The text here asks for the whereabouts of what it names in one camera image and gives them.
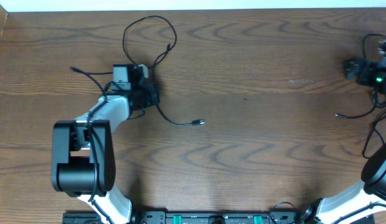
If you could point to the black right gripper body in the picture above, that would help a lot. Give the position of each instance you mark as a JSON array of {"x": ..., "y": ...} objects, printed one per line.
[{"x": 368, "y": 76}]

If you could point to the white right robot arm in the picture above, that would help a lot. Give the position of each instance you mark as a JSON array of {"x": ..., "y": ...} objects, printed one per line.
[{"x": 367, "y": 196}]

